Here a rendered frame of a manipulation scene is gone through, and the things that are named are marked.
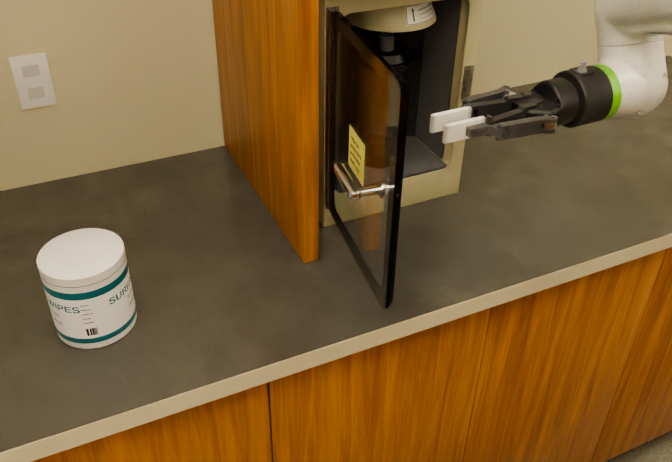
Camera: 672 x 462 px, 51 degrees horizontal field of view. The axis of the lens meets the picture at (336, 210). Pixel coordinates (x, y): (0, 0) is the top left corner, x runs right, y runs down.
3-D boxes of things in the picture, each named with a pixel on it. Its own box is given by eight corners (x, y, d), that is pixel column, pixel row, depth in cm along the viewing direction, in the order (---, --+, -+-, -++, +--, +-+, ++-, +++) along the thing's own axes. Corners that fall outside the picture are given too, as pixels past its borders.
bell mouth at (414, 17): (327, 7, 136) (328, -21, 133) (406, -4, 142) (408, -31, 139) (369, 38, 123) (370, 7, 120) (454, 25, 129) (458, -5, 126)
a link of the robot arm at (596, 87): (604, 135, 114) (567, 112, 121) (621, 68, 107) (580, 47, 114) (575, 143, 112) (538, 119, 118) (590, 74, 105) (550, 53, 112)
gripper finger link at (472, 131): (493, 128, 106) (505, 137, 103) (465, 135, 104) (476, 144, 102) (494, 119, 105) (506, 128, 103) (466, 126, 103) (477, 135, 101)
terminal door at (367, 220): (332, 210, 136) (335, 7, 114) (389, 313, 112) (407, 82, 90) (328, 210, 136) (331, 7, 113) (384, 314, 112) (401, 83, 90)
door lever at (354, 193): (363, 169, 111) (364, 155, 110) (384, 201, 104) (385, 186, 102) (331, 174, 110) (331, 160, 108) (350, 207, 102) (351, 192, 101)
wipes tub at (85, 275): (52, 308, 119) (31, 238, 111) (129, 288, 124) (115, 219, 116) (62, 360, 110) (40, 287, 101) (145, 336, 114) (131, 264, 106)
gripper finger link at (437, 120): (472, 107, 106) (469, 105, 107) (432, 115, 104) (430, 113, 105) (470, 124, 108) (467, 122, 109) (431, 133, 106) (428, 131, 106)
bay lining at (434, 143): (290, 137, 155) (286, -25, 135) (393, 115, 164) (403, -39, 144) (337, 192, 137) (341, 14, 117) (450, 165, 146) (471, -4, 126)
